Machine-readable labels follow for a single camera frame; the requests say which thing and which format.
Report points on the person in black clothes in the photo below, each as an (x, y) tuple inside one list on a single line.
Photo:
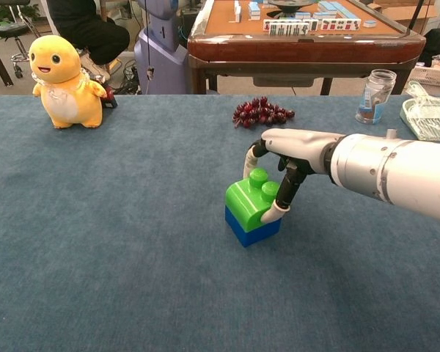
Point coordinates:
[(84, 33)]

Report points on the yellow plush toy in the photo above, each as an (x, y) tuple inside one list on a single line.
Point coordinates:
[(64, 84)]

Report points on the clear glass jar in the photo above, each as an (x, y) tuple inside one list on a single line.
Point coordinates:
[(375, 99)]

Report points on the green toy block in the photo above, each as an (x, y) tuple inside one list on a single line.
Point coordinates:
[(243, 203)]

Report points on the translucent green dustpan with brush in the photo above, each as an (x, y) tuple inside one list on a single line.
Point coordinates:
[(430, 119)]

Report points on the blue table cloth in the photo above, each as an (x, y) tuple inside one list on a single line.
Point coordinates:
[(113, 220)]

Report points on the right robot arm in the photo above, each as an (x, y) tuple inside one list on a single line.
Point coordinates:
[(396, 172)]

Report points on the office chair with castors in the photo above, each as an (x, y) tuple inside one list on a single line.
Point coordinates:
[(11, 31)]

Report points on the blue toy block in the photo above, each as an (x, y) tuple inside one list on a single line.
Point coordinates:
[(256, 234)]

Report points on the row of mahjong tiles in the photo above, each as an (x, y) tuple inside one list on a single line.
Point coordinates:
[(311, 26)]

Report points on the red grape bunch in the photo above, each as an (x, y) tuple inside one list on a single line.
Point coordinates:
[(262, 113)]

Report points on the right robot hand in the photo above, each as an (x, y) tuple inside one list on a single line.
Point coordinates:
[(300, 144)]

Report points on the blue-grey machine body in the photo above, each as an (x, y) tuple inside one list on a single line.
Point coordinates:
[(161, 55)]

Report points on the white plastic basket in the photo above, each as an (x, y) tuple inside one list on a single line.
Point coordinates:
[(436, 75)]

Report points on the brown mahjong table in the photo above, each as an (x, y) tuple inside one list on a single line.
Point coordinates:
[(297, 51)]

